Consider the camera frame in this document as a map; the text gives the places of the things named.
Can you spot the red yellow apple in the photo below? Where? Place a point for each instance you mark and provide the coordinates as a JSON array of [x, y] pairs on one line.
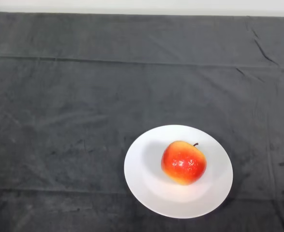
[[183, 164]]

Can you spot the white round plate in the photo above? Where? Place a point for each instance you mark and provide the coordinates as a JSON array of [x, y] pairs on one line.
[[146, 183]]

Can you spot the dark grey table cloth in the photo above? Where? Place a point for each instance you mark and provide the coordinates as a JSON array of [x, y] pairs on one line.
[[141, 84]]

